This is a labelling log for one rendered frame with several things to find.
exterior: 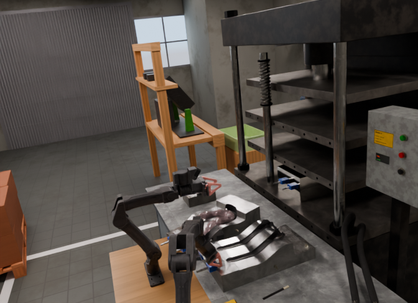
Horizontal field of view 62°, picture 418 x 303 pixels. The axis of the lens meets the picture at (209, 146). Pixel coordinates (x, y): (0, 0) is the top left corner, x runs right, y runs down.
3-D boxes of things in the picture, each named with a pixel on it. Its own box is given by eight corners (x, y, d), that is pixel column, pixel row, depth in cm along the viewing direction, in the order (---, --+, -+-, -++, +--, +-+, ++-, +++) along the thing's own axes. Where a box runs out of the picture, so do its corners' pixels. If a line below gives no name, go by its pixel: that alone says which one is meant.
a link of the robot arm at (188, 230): (183, 218, 152) (166, 239, 122) (204, 217, 151) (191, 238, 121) (186, 246, 153) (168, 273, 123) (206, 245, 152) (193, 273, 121)
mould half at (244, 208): (194, 260, 181) (191, 242, 177) (167, 241, 201) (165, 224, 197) (260, 222, 210) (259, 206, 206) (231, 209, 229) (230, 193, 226)
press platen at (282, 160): (341, 194, 192) (341, 186, 191) (247, 145, 291) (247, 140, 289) (436, 164, 216) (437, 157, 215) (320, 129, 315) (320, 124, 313)
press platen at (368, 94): (346, 104, 178) (346, 94, 177) (246, 85, 277) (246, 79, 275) (443, 84, 201) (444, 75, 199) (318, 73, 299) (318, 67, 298)
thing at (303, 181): (300, 202, 231) (300, 178, 225) (278, 188, 255) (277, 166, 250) (359, 184, 247) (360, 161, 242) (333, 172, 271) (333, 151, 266)
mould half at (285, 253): (223, 292, 156) (220, 267, 152) (203, 261, 179) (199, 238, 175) (315, 258, 172) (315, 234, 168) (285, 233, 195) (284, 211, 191)
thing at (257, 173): (338, 250, 188) (339, 241, 186) (234, 174, 305) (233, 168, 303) (448, 209, 215) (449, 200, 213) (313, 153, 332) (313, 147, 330)
